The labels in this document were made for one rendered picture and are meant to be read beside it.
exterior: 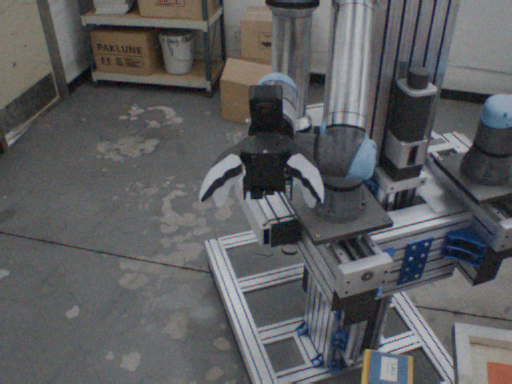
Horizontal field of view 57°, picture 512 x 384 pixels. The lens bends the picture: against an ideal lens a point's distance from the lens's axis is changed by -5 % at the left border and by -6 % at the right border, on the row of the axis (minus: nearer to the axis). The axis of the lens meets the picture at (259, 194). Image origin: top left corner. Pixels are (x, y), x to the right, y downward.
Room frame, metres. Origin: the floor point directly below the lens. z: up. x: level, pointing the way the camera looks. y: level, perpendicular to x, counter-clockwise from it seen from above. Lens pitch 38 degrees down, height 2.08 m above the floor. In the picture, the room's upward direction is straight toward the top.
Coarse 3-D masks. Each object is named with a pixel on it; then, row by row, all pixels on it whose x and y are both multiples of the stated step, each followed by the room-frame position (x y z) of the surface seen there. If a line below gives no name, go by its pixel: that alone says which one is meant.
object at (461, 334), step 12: (456, 324) 0.81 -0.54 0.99; (468, 324) 0.81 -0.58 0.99; (456, 336) 0.77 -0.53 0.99; (468, 336) 0.77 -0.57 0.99; (480, 336) 0.77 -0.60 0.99; (492, 336) 0.77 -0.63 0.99; (504, 336) 0.77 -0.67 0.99; (456, 348) 0.74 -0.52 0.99; (468, 348) 0.73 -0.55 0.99; (504, 348) 0.75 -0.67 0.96; (456, 360) 0.70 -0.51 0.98; (468, 360) 0.70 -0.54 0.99; (456, 372) 0.67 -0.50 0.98; (468, 372) 0.66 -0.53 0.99
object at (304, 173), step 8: (288, 160) 0.55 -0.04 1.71; (296, 160) 0.55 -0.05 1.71; (304, 160) 0.55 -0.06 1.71; (288, 168) 0.54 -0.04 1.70; (296, 168) 0.53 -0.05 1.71; (304, 168) 0.53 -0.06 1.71; (312, 168) 0.53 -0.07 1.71; (296, 176) 0.53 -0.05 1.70; (304, 176) 0.51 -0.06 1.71; (312, 176) 0.51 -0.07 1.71; (320, 176) 0.51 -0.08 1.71; (304, 184) 0.51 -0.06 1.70; (312, 184) 0.49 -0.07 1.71; (320, 184) 0.50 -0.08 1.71; (304, 192) 0.53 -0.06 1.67; (312, 192) 0.49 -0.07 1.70; (320, 192) 0.48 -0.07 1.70; (312, 200) 0.51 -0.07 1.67; (320, 200) 0.47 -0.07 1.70
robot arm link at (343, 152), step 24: (336, 0) 0.96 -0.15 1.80; (360, 0) 0.94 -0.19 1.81; (336, 24) 0.93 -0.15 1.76; (360, 24) 0.90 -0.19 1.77; (336, 48) 0.89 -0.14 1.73; (360, 48) 0.87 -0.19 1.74; (336, 72) 0.85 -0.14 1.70; (360, 72) 0.84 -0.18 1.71; (336, 96) 0.81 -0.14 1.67; (360, 96) 0.80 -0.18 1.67; (336, 120) 0.77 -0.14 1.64; (360, 120) 0.77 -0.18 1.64; (336, 144) 0.74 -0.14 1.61; (360, 144) 0.74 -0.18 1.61; (336, 168) 0.72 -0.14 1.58; (360, 168) 0.71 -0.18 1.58
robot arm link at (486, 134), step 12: (492, 96) 1.20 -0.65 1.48; (504, 96) 1.20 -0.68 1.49; (492, 108) 1.15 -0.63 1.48; (504, 108) 1.14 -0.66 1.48; (480, 120) 1.17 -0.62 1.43; (492, 120) 1.13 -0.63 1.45; (504, 120) 1.11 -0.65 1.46; (480, 132) 1.15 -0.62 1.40; (492, 132) 1.12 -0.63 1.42; (504, 132) 1.11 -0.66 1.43; (480, 144) 1.14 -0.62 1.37; (492, 144) 1.11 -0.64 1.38; (504, 144) 1.11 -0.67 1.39
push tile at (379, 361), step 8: (376, 352) 0.74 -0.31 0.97; (376, 360) 0.72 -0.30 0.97; (384, 360) 0.72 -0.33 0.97; (392, 360) 0.72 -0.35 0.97; (400, 360) 0.72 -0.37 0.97; (376, 368) 0.70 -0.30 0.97; (384, 368) 0.69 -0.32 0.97; (392, 368) 0.69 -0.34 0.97; (400, 368) 0.69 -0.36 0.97; (368, 376) 0.67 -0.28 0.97; (376, 376) 0.67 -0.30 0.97; (384, 376) 0.67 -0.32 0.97; (392, 376) 0.67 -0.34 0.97; (400, 376) 0.67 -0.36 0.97
